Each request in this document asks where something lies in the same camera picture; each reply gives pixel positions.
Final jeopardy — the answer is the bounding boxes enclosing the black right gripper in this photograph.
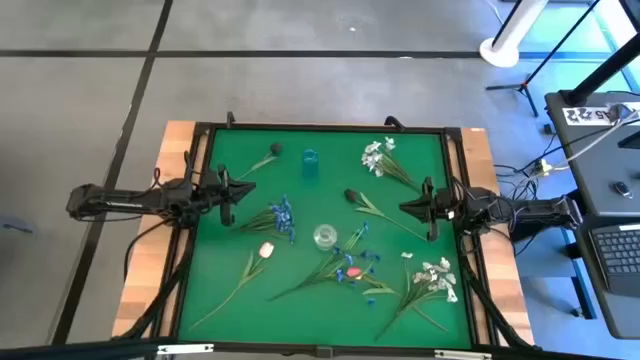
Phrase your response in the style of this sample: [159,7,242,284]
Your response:
[399,177,459,242]

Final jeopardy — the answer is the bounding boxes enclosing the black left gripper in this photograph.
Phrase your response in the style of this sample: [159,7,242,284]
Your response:
[198,167,257,227]

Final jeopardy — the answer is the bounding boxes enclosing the blue flower bunch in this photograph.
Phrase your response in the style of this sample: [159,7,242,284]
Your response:
[234,194,297,246]
[267,221,382,303]

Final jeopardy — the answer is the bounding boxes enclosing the pale pink tulip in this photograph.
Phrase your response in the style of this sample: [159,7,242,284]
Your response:
[188,241,276,331]

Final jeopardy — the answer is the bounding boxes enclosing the white flower bunch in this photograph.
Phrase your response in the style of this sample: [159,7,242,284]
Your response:
[373,251,460,343]
[360,136,424,194]

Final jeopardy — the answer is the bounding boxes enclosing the dark purple tulip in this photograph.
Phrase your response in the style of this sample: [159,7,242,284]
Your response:
[343,187,429,243]
[235,141,284,181]

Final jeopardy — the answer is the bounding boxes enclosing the teal blue glass vase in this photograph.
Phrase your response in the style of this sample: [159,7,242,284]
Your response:
[301,148,320,180]

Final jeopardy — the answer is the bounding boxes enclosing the clear textured glass vase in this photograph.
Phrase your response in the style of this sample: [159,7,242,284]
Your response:
[312,223,339,252]

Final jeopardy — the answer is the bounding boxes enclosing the green table mat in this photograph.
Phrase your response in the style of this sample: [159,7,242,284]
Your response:
[177,127,474,350]

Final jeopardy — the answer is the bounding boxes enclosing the black tripod stand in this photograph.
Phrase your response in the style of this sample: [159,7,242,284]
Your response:
[484,0,601,119]

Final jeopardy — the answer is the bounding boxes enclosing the white pole with round base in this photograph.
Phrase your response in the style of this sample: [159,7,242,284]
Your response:
[478,0,551,69]

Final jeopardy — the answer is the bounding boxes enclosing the grey desk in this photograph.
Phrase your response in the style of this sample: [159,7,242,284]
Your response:
[543,89,640,341]

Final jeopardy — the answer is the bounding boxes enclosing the blue desk leg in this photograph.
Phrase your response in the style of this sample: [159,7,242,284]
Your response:
[559,219,599,321]

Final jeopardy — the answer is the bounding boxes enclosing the white label with numbers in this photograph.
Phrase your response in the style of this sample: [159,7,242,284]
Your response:
[562,104,614,126]

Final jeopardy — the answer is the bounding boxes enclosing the dark laptop keyboard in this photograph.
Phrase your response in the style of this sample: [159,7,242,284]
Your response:
[587,222,640,299]

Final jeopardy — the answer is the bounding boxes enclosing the black desk stand pole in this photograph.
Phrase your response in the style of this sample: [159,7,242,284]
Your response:
[564,29,640,106]

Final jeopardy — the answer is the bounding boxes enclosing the black table frame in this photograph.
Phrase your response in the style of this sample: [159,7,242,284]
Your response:
[112,112,539,351]

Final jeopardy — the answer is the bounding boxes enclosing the black cable bundle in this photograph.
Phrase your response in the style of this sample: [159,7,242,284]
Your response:
[459,239,534,349]
[112,219,194,341]

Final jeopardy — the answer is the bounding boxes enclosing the silver frame bracket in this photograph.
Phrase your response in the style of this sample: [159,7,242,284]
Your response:
[157,343,215,356]
[433,349,494,360]

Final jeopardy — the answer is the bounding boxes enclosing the black aluminium frame beam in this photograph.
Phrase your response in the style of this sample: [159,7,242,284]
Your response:
[0,338,640,360]

